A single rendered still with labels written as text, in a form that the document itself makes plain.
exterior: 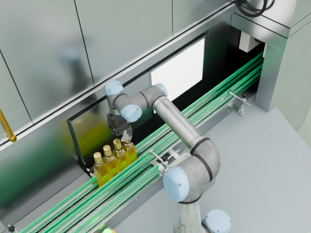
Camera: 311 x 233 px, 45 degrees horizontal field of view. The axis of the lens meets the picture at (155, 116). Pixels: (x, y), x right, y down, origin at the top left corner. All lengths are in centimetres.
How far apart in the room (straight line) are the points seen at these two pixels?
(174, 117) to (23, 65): 60
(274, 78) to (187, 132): 102
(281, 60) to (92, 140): 113
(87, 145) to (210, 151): 74
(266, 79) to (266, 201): 73
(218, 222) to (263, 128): 91
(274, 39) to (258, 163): 71
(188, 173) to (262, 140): 112
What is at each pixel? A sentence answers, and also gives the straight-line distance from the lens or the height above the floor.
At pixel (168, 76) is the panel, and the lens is 204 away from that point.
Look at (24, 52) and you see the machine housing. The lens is 145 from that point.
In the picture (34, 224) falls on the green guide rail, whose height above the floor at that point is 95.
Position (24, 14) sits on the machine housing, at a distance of 139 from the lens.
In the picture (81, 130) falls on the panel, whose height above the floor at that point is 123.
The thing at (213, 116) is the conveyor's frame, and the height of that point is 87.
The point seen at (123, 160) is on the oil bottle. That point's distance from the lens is 190.
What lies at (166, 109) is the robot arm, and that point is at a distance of 150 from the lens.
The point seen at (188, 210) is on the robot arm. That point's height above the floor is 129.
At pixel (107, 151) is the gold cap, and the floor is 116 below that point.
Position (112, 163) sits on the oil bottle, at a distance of 186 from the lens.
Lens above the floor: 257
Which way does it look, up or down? 48 degrees down
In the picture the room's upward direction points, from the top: 4 degrees counter-clockwise
